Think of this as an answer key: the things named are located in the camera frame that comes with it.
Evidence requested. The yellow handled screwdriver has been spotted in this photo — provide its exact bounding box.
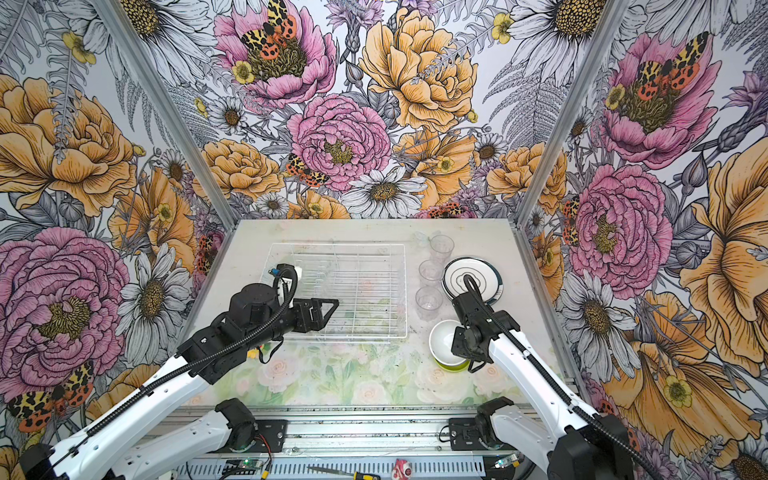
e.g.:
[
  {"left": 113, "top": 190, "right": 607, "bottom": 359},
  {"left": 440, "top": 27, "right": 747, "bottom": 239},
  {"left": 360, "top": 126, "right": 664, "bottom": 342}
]
[{"left": 308, "top": 466, "right": 381, "bottom": 480}]

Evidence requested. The red white small object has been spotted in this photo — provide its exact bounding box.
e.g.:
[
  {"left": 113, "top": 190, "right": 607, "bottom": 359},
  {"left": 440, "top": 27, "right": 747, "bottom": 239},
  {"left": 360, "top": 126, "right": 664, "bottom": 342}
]
[{"left": 391, "top": 459, "right": 413, "bottom": 480}]

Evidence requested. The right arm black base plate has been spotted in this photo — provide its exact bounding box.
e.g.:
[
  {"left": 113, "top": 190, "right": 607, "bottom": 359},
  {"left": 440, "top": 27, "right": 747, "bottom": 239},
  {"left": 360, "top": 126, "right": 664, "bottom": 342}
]
[{"left": 447, "top": 417, "right": 500, "bottom": 451}]

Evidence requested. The clear plastic cup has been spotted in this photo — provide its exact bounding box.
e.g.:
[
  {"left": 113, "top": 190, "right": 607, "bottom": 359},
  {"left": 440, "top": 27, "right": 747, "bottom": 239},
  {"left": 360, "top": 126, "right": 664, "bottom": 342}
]
[
  {"left": 415, "top": 286, "right": 444, "bottom": 321},
  {"left": 429, "top": 234, "right": 455, "bottom": 266},
  {"left": 418, "top": 259, "right": 444, "bottom": 289}
]

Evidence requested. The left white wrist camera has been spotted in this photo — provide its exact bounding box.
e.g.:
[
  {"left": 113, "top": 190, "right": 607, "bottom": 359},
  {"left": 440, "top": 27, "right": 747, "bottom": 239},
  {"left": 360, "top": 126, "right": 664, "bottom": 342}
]
[{"left": 269, "top": 263, "right": 303, "bottom": 289}]

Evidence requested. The green rimmed white plate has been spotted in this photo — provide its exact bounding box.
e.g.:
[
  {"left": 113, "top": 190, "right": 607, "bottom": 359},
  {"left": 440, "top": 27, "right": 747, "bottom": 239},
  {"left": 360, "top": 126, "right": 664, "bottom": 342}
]
[{"left": 442, "top": 256, "right": 504, "bottom": 305}]

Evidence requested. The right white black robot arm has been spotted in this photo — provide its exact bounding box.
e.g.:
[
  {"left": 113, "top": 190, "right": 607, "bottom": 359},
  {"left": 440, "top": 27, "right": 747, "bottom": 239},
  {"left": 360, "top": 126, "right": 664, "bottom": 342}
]
[{"left": 451, "top": 276, "right": 661, "bottom": 479}]

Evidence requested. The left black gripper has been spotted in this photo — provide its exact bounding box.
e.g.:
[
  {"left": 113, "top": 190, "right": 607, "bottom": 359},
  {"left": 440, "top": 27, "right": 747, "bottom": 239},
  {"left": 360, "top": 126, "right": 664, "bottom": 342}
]
[{"left": 245, "top": 297, "right": 338, "bottom": 349}]

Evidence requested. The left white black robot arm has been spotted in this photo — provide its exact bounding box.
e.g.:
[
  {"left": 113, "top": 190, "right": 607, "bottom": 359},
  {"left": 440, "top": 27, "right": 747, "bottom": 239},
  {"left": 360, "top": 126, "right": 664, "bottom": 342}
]
[{"left": 19, "top": 264, "right": 339, "bottom": 479}]

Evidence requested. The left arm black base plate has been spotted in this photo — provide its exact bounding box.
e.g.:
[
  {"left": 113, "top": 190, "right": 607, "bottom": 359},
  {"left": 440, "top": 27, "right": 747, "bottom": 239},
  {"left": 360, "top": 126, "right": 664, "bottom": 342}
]
[{"left": 242, "top": 419, "right": 288, "bottom": 454}]

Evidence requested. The orange plastic bowl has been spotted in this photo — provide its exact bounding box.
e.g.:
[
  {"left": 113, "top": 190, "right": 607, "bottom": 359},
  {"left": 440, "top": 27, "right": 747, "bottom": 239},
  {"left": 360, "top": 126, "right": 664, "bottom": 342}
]
[{"left": 428, "top": 319, "right": 464, "bottom": 362}]

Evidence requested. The green circuit board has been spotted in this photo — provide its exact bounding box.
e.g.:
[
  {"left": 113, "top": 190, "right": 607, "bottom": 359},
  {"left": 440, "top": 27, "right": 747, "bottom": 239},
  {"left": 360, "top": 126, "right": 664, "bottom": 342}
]
[{"left": 222, "top": 458, "right": 268, "bottom": 475}]

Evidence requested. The aluminium frame rail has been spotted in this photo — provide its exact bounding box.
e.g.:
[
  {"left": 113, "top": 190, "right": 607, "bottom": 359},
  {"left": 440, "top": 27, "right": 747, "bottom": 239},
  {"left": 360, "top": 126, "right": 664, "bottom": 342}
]
[{"left": 250, "top": 404, "right": 477, "bottom": 460}]

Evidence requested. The lime green plastic bowl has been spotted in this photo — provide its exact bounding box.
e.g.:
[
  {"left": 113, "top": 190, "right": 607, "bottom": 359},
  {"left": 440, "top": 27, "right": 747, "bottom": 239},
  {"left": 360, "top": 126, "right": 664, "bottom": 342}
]
[{"left": 435, "top": 359, "right": 470, "bottom": 372}]

